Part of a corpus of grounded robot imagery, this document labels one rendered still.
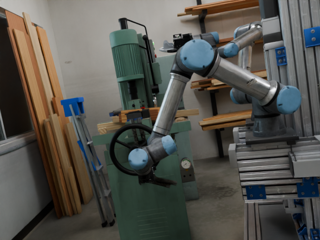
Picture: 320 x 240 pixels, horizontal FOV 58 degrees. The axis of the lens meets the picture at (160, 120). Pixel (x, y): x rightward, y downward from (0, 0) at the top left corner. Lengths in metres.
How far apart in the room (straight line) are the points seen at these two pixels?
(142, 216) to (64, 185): 1.40
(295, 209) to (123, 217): 0.99
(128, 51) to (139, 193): 0.87
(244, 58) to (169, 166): 0.87
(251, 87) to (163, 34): 3.13
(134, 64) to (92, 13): 2.68
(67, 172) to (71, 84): 1.65
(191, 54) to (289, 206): 1.05
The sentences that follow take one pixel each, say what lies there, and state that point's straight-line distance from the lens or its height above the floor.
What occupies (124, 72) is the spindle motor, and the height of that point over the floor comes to 1.25.
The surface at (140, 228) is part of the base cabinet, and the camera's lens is 1.94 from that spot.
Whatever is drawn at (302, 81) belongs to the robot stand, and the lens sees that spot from 1.60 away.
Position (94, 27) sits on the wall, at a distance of 4.41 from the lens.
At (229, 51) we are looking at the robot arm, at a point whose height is 1.26.
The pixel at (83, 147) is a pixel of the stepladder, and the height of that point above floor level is 0.72.
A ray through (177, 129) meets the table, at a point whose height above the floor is 0.86.
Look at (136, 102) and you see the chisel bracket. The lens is 1.85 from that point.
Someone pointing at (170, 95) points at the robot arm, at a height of 1.08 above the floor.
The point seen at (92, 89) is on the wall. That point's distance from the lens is 4.33.
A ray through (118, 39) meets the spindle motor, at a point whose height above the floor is 1.45.
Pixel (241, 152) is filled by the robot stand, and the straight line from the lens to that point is 1.43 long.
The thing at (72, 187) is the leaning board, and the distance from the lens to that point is 3.14.
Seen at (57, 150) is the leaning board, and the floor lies 0.68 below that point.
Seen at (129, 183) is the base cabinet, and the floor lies 0.58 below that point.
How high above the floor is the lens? 1.11
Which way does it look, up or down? 6 degrees down
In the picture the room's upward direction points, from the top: 9 degrees counter-clockwise
